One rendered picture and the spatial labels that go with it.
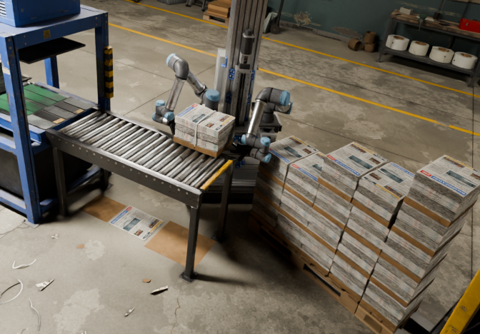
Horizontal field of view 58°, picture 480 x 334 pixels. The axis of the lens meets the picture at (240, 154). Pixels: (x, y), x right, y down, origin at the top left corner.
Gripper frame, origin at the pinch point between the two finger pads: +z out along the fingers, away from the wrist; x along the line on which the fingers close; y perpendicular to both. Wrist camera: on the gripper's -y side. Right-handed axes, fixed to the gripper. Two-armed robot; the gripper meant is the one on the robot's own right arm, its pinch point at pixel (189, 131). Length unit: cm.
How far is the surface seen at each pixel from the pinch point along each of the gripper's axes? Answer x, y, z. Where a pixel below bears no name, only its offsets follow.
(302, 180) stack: -3, -3, 100
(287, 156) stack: 10, 4, 81
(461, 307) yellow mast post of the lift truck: -70, -1, 212
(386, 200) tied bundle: -29, 21, 159
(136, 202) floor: -15, -80, -38
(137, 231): -46, -81, -14
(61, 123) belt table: -51, -3, -85
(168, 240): -40, -81, 13
